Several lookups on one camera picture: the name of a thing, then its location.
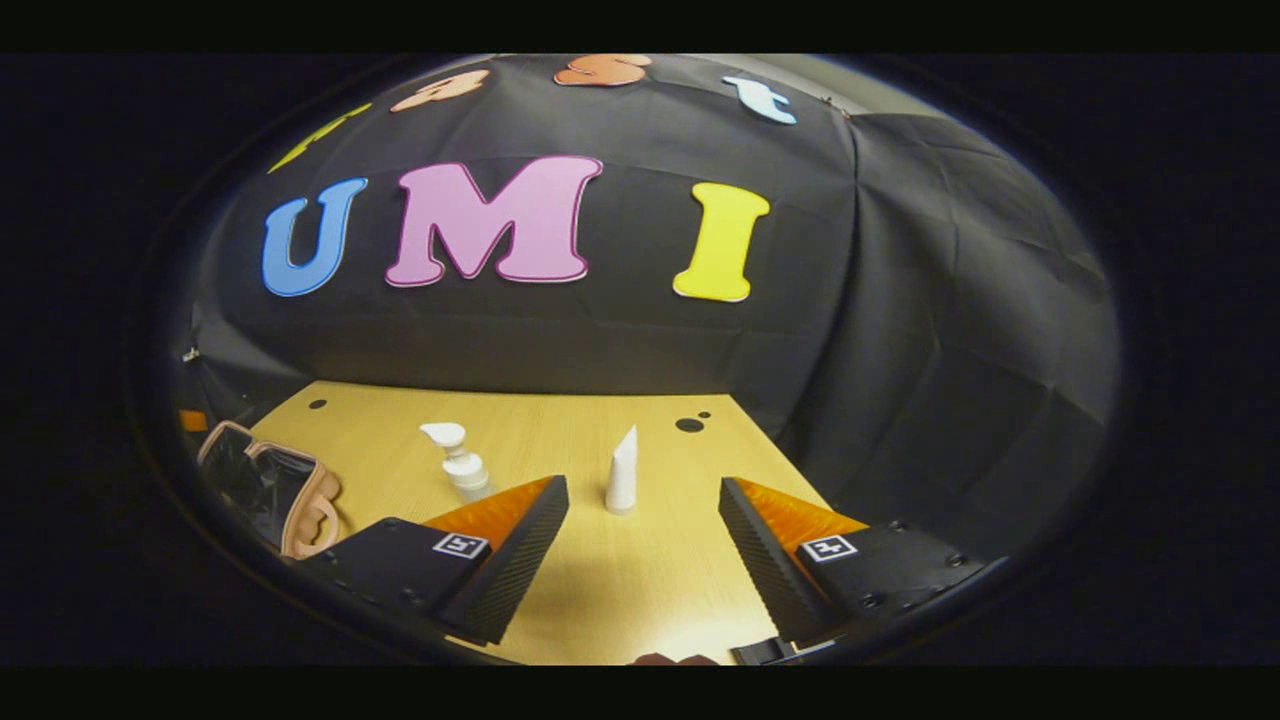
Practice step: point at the black backdrop cloth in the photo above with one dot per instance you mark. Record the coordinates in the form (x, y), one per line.
(900, 300)

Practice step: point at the white pump bottle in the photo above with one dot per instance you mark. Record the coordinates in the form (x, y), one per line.
(465, 470)

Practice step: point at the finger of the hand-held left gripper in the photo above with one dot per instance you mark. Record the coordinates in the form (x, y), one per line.
(193, 421)

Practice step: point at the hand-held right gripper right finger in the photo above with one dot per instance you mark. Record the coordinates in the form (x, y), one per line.
(765, 560)

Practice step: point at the pink suitcase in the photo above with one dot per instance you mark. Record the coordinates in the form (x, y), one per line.
(260, 480)

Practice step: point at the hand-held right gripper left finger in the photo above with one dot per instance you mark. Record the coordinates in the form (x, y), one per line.
(520, 560)

